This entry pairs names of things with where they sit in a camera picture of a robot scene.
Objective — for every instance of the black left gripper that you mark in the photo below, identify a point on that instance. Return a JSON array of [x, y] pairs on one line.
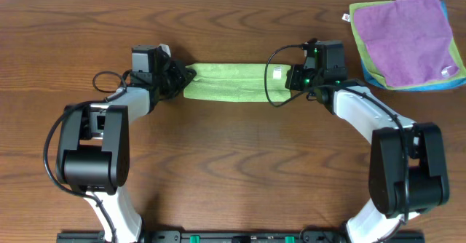
[[178, 77]]

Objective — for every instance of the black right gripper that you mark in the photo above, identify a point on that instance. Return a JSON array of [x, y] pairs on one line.
[[293, 81]]

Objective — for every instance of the light green microfiber cloth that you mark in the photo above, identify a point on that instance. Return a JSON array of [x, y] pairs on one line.
[[235, 82]]

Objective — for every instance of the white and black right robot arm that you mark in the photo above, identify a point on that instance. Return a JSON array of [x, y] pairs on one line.
[[407, 169]]

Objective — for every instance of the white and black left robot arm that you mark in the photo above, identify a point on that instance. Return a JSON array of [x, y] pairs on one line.
[[93, 158]]

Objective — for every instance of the blue cloth at stack bottom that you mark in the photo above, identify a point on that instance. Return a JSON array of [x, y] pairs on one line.
[[368, 76]]

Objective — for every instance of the purple microfiber cloth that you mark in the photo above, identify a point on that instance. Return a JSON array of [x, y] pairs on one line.
[[410, 41]]

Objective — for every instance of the olive green cloth in stack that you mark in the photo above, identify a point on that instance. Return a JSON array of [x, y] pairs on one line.
[[363, 52]]

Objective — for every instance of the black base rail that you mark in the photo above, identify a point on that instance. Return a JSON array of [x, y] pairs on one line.
[[269, 237]]

